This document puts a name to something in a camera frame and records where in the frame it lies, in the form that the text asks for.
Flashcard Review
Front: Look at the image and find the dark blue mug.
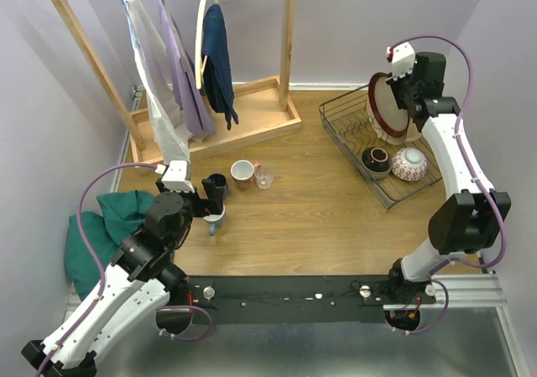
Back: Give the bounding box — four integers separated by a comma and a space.
208, 173, 229, 201

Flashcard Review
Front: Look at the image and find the grey blue mug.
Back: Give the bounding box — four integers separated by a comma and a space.
203, 206, 226, 236

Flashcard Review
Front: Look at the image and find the pink mug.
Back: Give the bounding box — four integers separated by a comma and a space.
230, 160, 260, 191

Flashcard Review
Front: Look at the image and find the red rimmed plate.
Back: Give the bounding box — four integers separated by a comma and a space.
368, 72, 409, 137

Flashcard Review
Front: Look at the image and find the orange rimmed bird plate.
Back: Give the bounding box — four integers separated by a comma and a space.
366, 101, 422, 145

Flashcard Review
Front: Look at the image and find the clear drinking glass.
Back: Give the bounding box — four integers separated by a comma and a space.
254, 163, 276, 190

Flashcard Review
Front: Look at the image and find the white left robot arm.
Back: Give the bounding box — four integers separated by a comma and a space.
22, 178, 224, 376

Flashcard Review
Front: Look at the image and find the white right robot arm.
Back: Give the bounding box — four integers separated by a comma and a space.
385, 43, 511, 303

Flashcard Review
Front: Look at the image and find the wooden clothes rack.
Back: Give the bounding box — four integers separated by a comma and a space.
51, 0, 301, 164

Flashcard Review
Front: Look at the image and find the white hanging garment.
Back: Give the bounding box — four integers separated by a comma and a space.
123, 0, 192, 163

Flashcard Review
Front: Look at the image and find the dark ceramic bowl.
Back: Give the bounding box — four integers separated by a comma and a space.
361, 147, 392, 181

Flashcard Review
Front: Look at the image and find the green cloth pile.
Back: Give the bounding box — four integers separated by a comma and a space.
64, 191, 154, 301

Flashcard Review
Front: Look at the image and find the lavender hanging garment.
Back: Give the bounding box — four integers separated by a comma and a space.
158, 0, 216, 143

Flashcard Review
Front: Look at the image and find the navy hanging garment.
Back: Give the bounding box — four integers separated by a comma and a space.
202, 3, 239, 131

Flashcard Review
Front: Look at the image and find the cream round hanger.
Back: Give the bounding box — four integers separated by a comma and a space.
194, 0, 219, 90

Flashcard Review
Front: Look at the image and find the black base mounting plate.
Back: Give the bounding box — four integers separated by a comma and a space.
156, 275, 435, 332

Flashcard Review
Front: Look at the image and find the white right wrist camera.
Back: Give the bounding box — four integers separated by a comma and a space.
385, 42, 415, 81

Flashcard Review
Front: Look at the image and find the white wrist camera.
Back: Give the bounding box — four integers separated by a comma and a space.
385, 42, 415, 81
155, 160, 195, 193

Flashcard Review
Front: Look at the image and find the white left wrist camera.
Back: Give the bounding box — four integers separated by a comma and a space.
155, 160, 195, 193

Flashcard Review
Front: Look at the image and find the black wire dish rack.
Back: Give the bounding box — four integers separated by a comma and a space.
319, 86, 441, 209

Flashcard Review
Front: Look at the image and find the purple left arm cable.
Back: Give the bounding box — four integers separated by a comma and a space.
33, 162, 213, 377

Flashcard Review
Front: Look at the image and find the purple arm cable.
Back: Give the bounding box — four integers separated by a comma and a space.
33, 162, 213, 377
392, 35, 511, 338

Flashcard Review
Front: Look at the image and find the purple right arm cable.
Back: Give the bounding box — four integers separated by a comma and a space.
392, 35, 511, 338

